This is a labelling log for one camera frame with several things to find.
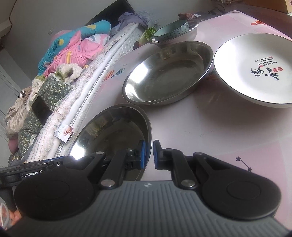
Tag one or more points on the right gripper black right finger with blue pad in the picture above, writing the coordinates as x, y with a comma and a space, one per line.
174, 161

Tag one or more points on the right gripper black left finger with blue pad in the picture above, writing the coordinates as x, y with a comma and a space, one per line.
123, 161

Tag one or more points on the stainless steel plate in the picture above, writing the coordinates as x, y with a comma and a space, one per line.
168, 75
118, 127

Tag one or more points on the white ceramic plate with calligraphy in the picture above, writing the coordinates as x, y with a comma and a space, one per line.
257, 67

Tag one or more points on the light blue patterned ceramic bowl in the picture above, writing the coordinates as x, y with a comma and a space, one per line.
172, 30

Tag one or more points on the pink balloon pattern tablecloth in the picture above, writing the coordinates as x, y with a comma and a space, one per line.
213, 119

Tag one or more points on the small white card box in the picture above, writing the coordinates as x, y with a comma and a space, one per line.
64, 133

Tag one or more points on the black smartphone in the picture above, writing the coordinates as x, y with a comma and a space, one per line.
41, 110

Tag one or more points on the green leaf patterned pillow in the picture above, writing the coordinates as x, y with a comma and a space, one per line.
45, 102

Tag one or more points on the beige cloth bundle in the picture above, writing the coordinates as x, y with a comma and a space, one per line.
18, 112

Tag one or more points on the white quilted mattress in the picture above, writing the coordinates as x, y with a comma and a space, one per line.
69, 102

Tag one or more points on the small stainless steel bowl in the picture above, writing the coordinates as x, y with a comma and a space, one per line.
187, 36

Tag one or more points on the green lettuce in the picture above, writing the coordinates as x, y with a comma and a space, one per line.
147, 35

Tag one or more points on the pink and blue quilt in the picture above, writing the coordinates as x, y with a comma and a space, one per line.
78, 46

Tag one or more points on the grey-blue clothing pile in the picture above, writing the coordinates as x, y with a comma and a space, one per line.
142, 18

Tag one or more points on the dark Philips cardboard box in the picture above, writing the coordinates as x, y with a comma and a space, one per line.
200, 16

